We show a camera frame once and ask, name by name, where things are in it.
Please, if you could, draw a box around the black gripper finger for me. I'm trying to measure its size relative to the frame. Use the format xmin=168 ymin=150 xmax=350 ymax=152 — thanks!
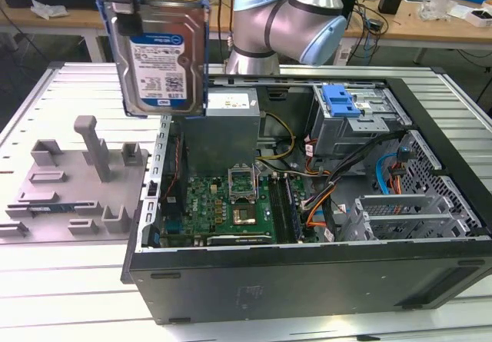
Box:
xmin=113 ymin=0 xmax=144 ymax=36

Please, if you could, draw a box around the hard disk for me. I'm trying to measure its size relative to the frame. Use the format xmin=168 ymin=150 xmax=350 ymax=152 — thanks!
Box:
xmin=95 ymin=0 xmax=211 ymax=120

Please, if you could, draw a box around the blue data wire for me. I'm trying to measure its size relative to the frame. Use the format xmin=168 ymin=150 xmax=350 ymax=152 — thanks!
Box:
xmin=375 ymin=145 xmax=409 ymax=196

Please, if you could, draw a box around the orange power wire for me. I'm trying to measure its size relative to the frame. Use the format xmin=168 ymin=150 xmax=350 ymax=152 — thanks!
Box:
xmin=387 ymin=164 xmax=404 ymax=196

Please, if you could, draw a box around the metal disk bay cage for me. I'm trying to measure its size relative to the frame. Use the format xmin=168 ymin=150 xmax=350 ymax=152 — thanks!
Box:
xmin=340 ymin=194 xmax=484 ymax=243

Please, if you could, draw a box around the wooden desk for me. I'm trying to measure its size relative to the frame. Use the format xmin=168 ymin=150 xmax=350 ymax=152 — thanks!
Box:
xmin=0 ymin=0 xmax=492 ymax=51

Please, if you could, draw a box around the crumpled clear plastic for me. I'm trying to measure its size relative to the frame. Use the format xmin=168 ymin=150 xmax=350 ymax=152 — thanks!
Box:
xmin=30 ymin=0 xmax=69 ymax=20

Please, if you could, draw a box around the grey power supply unit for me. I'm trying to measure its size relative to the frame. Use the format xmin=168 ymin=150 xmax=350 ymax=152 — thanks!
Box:
xmin=180 ymin=87 xmax=267 ymax=174

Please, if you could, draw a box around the grey parts rack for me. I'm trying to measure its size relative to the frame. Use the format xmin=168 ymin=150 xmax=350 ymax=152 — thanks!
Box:
xmin=0 ymin=115 xmax=151 ymax=245

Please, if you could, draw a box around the metal socket cover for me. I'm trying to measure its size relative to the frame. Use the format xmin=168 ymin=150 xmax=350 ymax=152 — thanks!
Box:
xmin=227 ymin=163 xmax=258 ymax=203

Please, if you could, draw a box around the green motherboard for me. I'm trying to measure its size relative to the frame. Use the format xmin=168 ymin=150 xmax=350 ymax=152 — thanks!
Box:
xmin=159 ymin=172 xmax=320 ymax=247

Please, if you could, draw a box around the green RAM stick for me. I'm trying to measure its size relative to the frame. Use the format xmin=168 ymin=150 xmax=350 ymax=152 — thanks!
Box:
xmin=28 ymin=202 xmax=74 ymax=213

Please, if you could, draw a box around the blue plastic drive latch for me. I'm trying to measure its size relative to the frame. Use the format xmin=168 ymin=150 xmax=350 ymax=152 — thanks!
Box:
xmin=321 ymin=83 xmax=362 ymax=118

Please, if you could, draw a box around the CPU socket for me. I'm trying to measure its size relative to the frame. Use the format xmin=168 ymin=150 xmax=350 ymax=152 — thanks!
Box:
xmin=231 ymin=200 xmax=258 ymax=227

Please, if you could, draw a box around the black graphics card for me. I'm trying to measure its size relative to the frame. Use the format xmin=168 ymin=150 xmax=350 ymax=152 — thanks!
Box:
xmin=205 ymin=234 xmax=272 ymax=247

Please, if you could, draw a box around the metal optical drive cage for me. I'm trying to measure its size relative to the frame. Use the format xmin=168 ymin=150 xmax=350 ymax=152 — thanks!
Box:
xmin=309 ymin=84 xmax=412 ymax=158

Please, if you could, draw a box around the small black container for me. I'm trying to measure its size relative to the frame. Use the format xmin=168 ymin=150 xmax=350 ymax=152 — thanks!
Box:
xmin=378 ymin=0 xmax=404 ymax=15

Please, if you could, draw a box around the black open PC case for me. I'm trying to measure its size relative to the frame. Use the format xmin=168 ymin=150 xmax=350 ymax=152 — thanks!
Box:
xmin=121 ymin=73 xmax=492 ymax=326

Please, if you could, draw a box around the clear plastic bag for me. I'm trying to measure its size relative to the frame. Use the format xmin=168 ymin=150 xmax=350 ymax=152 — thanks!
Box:
xmin=418 ymin=0 xmax=458 ymax=22

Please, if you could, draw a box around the white phone box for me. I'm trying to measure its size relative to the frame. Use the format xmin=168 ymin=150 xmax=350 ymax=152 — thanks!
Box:
xmin=466 ymin=7 xmax=492 ymax=28

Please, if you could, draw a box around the black camera cable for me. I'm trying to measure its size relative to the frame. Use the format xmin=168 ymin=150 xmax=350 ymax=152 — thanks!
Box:
xmin=228 ymin=0 xmax=238 ymax=51

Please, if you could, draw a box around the yellow wire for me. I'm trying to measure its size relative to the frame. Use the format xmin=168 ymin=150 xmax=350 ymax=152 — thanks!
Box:
xmin=256 ymin=111 xmax=297 ymax=163

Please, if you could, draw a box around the multicolour wire bundle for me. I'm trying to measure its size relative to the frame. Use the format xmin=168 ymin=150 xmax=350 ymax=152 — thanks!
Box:
xmin=301 ymin=186 xmax=337 ymax=230

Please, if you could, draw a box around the black cable bundle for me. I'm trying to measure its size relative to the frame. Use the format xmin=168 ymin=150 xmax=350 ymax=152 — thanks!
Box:
xmin=324 ymin=130 xmax=408 ymax=189

